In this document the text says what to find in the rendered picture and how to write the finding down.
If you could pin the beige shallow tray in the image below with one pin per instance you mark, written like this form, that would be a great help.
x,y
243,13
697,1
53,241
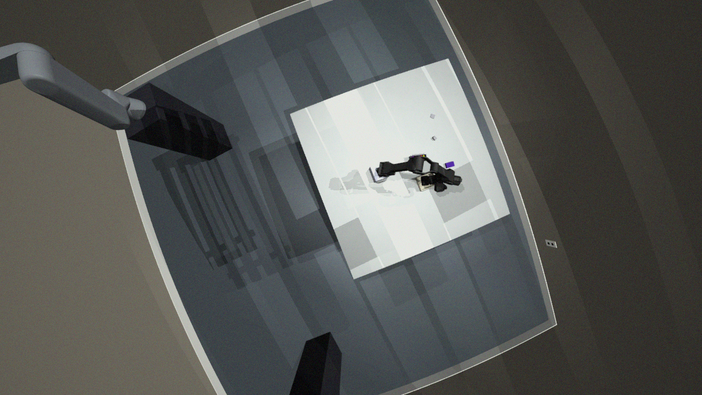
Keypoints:
x,y
419,183

